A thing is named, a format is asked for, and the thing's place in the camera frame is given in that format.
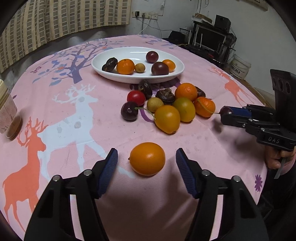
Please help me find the plastic jar with lid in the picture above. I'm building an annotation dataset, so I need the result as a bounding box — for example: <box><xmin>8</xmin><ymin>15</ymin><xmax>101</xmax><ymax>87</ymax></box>
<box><xmin>0</xmin><ymin>80</ymin><xmax>23</xmax><ymax>140</ymax></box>

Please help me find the person's right hand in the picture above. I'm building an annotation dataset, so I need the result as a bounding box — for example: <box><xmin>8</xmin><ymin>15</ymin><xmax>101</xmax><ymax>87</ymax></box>
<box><xmin>264</xmin><ymin>146</ymin><xmax>295</xmax><ymax>175</ymax></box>

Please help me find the yellow green fruit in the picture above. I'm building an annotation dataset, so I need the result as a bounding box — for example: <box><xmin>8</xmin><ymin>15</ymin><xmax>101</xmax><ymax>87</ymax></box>
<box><xmin>173</xmin><ymin>97</ymin><xmax>196</xmax><ymax>123</ymax></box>

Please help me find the dark water chestnut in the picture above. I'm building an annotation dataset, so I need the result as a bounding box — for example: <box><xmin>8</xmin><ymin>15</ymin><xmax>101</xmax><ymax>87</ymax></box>
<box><xmin>102</xmin><ymin>57</ymin><xmax>118</xmax><ymax>72</ymax></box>

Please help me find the pink deer print tablecloth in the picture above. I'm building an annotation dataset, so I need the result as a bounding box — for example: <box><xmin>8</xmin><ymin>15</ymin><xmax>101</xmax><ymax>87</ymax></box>
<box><xmin>1</xmin><ymin>35</ymin><xmax>267</xmax><ymax>240</ymax></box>

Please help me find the small purple plum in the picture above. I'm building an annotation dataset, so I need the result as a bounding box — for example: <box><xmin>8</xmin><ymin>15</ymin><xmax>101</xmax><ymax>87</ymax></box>
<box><xmin>145</xmin><ymin>51</ymin><xmax>159</xmax><ymax>64</ymax></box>

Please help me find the striped beige curtain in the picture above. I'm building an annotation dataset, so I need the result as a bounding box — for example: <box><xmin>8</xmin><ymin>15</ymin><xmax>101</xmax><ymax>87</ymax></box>
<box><xmin>1</xmin><ymin>0</ymin><xmax>132</xmax><ymax>72</ymax></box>

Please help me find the large bumpy tangerine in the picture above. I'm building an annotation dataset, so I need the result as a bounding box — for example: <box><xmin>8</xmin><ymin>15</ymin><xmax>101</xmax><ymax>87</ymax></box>
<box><xmin>175</xmin><ymin>83</ymin><xmax>198</xmax><ymax>102</ymax></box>

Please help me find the smooth orange kumquat fruit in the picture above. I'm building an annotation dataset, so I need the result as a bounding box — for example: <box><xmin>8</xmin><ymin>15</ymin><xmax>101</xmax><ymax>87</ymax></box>
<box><xmin>129</xmin><ymin>142</ymin><xmax>166</xmax><ymax>176</ymax></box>

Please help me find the white plastic bucket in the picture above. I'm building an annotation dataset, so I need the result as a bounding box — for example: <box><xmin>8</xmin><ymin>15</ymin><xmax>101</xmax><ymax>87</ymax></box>
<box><xmin>230</xmin><ymin>54</ymin><xmax>251</xmax><ymax>80</ymax></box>

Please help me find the black equipment rack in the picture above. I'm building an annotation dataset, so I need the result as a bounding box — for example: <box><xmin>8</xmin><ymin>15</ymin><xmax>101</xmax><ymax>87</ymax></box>
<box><xmin>179</xmin><ymin>15</ymin><xmax>237</xmax><ymax>69</ymax></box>

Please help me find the small yellow longan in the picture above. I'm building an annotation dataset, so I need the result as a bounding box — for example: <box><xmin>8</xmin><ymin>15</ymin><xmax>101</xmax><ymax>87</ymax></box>
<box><xmin>134</xmin><ymin>63</ymin><xmax>145</xmax><ymax>73</ymax></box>

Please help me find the dark chestnut behind tomato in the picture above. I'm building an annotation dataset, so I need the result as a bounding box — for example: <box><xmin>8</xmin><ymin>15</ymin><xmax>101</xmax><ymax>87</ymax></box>
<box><xmin>138</xmin><ymin>80</ymin><xmax>152</xmax><ymax>100</ymax></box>

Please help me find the yellow orange fruit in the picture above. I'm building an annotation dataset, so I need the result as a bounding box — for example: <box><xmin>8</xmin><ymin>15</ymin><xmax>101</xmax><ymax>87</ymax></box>
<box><xmin>154</xmin><ymin>105</ymin><xmax>181</xmax><ymax>135</ymax></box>

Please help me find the dark cherry with stem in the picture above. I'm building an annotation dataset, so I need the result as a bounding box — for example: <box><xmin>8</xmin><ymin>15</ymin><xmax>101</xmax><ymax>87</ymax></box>
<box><xmin>120</xmin><ymin>101</ymin><xmax>154</xmax><ymax>122</ymax></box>

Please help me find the wall power strip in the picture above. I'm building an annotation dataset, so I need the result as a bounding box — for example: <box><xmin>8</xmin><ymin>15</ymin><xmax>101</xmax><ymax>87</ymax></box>
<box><xmin>132</xmin><ymin>11</ymin><xmax>159</xmax><ymax>20</ymax></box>

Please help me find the tangerine in plate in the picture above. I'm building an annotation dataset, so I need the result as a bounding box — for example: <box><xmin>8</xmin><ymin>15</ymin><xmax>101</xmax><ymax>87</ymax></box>
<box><xmin>116</xmin><ymin>59</ymin><xmax>135</xmax><ymax>75</ymax></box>

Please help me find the white oval plate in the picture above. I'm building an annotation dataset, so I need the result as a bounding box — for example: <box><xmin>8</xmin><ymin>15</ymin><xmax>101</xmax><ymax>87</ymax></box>
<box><xmin>91</xmin><ymin>47</ymin><xmax>185</xmax><ymax>84</ymax></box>

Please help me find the dark chestnut in pile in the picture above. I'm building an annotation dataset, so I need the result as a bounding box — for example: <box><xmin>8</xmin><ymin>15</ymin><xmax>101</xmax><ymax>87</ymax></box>
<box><xmin>156</xmin><ymin>88</ymin><xmax>176</xmax><ymax>105</ymax></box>

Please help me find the large dark purple plum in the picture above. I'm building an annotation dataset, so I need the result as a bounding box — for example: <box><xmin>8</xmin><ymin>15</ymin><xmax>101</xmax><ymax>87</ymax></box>
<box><xmin>151</xmin><ymin>62</ymin><xmax>170</xmax><ymax>76</ymax></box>

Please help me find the yellow longan in pile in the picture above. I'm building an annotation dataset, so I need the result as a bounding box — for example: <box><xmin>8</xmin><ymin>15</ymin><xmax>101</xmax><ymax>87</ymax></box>
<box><xmin>147</xmin><ymin>97</ymin><xmax>164</xmax><ymax>113</ymax></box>

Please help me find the small orange in plate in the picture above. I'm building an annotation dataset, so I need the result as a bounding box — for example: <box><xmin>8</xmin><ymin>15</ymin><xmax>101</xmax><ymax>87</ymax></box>
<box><xmin>162</xmin><ymin>59</ymin><xmax>176</xmax><ymax>72</ymax></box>

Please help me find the dark cherry front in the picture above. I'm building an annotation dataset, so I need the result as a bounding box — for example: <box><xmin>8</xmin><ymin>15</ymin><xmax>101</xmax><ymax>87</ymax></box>
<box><xmin>219</xmin><ymin>106</ymin><xmax>232</xmax><ymax>115</ymax></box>

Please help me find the red cherry tomato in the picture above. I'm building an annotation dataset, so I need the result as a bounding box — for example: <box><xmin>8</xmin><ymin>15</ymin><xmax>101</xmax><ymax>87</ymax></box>
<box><xmin>127</xmin><ymin>90</ymin><xmax>146</xmax><ymax>107</ymax></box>

